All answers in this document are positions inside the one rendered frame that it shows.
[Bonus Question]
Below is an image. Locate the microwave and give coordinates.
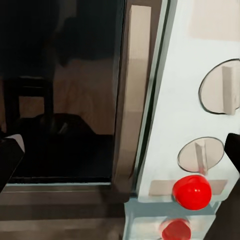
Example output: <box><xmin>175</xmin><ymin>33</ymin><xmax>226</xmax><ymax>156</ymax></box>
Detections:
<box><xmin>0</xmin><ymin>0</ymin><xmax>240</xmax><ymax>211</ymax></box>

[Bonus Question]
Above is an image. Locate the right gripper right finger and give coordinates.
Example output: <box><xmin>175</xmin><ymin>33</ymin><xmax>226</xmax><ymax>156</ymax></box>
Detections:
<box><xmin>224</xmin><ymin>132</ymin><xmax>240</xmax><ymax>173</ymax></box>

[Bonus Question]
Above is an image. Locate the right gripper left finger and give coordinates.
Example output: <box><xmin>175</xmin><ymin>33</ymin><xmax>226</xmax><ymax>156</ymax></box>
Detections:
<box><xmin>0</xmin><ymin>133</ymin><xmax>26</xmax><ymax>193</ymax></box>

